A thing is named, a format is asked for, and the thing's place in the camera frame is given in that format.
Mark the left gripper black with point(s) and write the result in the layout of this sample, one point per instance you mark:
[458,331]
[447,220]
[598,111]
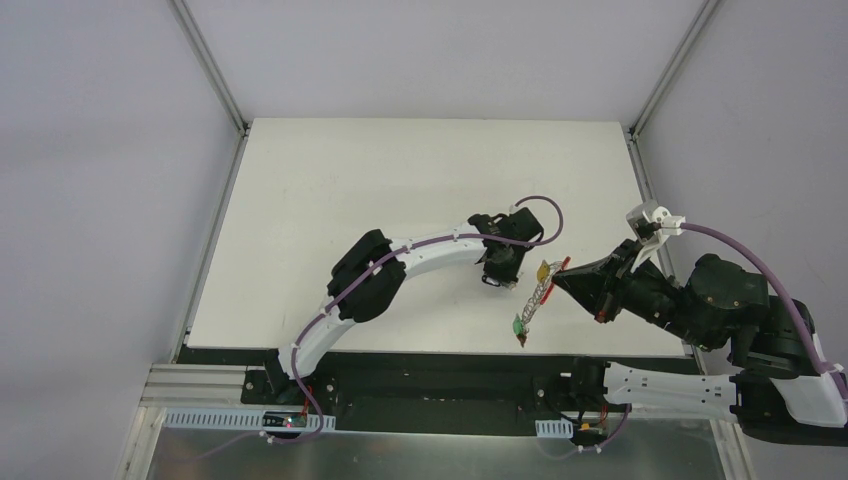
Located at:
[499,266]

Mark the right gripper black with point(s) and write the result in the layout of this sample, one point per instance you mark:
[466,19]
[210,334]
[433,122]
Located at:
[613,282]

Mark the key with black tag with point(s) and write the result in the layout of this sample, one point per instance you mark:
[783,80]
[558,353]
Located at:
[491,281]

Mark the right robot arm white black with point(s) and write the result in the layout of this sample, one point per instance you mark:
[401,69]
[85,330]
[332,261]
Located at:
[776,395]

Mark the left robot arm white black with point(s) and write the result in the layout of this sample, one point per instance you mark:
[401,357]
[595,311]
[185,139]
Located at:
[366,280]

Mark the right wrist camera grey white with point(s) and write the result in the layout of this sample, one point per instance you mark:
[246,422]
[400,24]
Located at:
[653,226]

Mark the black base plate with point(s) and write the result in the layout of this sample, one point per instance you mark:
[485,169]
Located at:
[418,393]

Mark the right white cable duct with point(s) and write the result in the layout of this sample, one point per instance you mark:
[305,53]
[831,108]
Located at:
[559,428]

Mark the white cable duct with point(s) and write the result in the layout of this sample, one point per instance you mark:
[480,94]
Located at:
[559,428]
[225,418]

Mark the right aluminium frame rail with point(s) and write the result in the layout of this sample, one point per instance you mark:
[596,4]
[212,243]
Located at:
[693,33]

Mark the aluminium frame rail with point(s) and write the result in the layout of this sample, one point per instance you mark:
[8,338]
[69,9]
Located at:
[693,33]
[195,38]

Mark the left white cable duct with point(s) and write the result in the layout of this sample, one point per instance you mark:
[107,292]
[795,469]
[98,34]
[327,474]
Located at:
[225,418]

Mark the front aluminium extrusion rail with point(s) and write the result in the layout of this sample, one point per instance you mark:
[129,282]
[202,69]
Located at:
[185,385]

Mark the left aluminium frame rail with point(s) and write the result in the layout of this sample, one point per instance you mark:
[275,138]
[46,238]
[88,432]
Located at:
[195,38]

